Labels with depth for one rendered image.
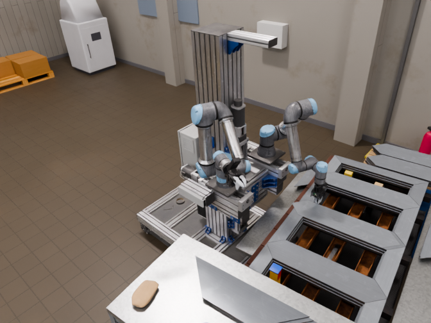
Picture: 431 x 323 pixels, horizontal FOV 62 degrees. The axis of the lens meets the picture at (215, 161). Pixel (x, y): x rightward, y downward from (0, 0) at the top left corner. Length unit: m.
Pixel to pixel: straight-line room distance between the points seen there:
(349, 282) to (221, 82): 1.45
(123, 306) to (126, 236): 1.90
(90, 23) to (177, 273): 6.59
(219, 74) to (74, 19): 5.87
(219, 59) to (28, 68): 6.30
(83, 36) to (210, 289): 6.68
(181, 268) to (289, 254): 0.71
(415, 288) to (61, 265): 2.91
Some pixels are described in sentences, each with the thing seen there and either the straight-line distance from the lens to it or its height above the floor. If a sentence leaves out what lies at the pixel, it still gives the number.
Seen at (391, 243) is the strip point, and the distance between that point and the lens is 2.58.
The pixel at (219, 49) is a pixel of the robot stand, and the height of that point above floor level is 1.94.
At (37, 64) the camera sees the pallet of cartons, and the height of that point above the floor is 0.35.
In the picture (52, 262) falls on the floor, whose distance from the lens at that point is 3.84.
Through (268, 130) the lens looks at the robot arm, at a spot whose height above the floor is 1.26.
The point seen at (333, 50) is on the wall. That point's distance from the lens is 5.11.
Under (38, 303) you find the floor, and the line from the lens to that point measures 3.58.
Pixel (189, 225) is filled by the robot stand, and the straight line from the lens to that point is 3.46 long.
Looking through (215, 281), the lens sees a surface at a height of 1.07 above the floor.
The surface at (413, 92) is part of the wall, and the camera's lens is 4.90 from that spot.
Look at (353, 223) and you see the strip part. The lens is 2.63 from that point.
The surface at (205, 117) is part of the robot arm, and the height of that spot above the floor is 1.62.
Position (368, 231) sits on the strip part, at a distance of 2.61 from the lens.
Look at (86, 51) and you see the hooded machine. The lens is 8.03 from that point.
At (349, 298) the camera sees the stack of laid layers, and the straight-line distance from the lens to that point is 2.25.
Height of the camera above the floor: 2.62
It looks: 34 degrees down
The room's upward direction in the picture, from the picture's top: 3 degrees counter-clockwise
